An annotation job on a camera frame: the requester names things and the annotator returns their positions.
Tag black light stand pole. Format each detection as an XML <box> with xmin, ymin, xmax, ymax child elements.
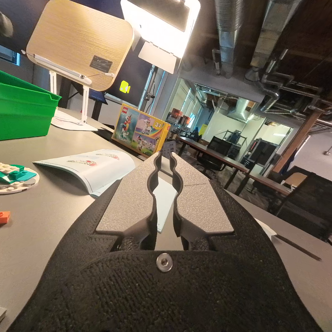
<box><xmin>141</xmin><ymin>66</ymin><xmax>159</xmax><ymax>111</ymax></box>

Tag round white and teal lego base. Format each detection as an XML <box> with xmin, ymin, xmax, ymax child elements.
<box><xmin>0</xmin><ymin>162</ymin><xmax>40</xmax><ymax>195</ymax></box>

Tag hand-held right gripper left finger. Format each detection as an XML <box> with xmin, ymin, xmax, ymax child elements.
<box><xmin>96</xmin><ymin>152</ymin><xmax>162</xmax><ymax>233</ymax></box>

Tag bright white light panel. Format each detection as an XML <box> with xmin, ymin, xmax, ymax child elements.
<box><xmin>120</xmin><ymin>0</ymin><xmax>202</xmax><ymax>74</ymax></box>

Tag black monitor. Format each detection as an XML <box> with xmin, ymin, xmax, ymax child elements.
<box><xmin>252</xmin><ymin>139</ymin><xmax>281</xmax><ymax>168</ymax></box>

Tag silver round ventilation duct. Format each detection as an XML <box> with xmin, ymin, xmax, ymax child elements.
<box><xmin>214</xmin><ymin>0</ymin><xmax>244</xmax><ymax>78</ymax></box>

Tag black mesh office chair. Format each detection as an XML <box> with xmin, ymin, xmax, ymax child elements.
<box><xmin>274</xmin><ymin>166</ymin><xmax>332</xmax><ymax>243</ymax></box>

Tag open light blue instruction booklet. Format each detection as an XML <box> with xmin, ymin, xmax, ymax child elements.
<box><xmin>32</xmin><ymin>149</ymin><xmax>179</xmax><ymax>234</ymax></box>

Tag wooden book stand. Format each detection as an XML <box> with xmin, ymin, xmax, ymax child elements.
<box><xmin>21</xmin><ymin>0</ymin><xmax>135</xmax><ymax>131</ymax></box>

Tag large dark screen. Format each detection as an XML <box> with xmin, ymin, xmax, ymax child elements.
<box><xmin>0</xmin><ymin>0</ymin><xmax>154</xmax><ymax>105</ymax></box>

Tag long wooden desk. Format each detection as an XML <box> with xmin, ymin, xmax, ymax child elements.
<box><xmin>178</xmin><ymin>136</ymin><xmax>291</xmax><ymax>197</ymax></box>

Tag colourful yellow lego box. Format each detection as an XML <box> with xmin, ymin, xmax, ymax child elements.
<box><xmin>112</xmin><ymin>103</ymin><xmax>171</xmax><ymax>158</ymax></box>

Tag wooden support post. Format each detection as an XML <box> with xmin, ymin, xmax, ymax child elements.
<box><xmin>272</xmin><ymin>112</ymin><xmax>322</xmax><ymax>175</ymax></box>

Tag green plastic bins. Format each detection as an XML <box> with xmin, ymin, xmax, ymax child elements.
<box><xmin>0</xmin><ymin>70</ymin><xmax>62</xmax><ymax>141</ymax></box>

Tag rectangular metal duct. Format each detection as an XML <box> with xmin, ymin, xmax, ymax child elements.
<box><xmin>250</xmin><ymin>0</ymin><xmax>304</xmax><ymax>68</ymax></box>

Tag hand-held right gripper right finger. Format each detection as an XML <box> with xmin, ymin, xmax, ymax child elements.
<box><xmin>170</xmin><ymin>152</ymin><xmax>234</xmax><ymax>238</ymax></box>

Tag white printed sheet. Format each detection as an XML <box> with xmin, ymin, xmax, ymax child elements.
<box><xmin>162</xmin><ymin>141</ymin><xmax>177</xmax><ymax>156</ymax></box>

